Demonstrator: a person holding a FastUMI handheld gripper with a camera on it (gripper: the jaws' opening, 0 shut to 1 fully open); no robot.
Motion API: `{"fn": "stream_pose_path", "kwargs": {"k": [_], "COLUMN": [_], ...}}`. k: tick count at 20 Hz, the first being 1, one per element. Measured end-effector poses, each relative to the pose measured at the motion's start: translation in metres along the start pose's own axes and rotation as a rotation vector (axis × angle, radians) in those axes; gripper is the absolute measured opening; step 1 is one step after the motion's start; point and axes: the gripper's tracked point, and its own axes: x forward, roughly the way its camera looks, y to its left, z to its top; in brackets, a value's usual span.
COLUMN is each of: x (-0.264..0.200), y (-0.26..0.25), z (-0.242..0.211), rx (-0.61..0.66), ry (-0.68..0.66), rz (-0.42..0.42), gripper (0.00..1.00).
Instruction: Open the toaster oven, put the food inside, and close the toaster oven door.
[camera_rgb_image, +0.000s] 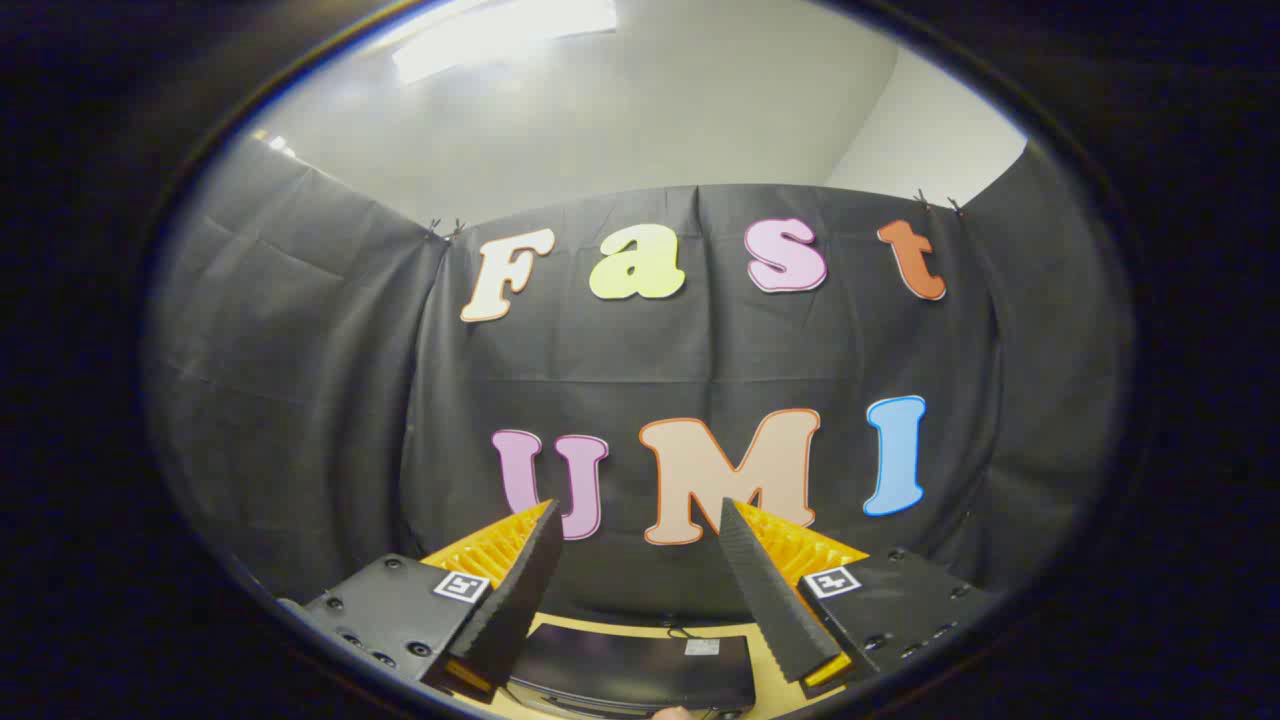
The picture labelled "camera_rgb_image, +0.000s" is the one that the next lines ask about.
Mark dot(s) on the black backdrop cloth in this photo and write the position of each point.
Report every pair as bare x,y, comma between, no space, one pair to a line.
300,400

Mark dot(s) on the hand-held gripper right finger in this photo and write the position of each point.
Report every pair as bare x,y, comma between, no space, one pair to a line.
770,600

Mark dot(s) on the black toaster oven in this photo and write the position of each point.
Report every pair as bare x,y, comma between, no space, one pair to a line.
620,665

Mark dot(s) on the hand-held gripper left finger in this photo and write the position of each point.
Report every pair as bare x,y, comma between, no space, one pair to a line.
510,600

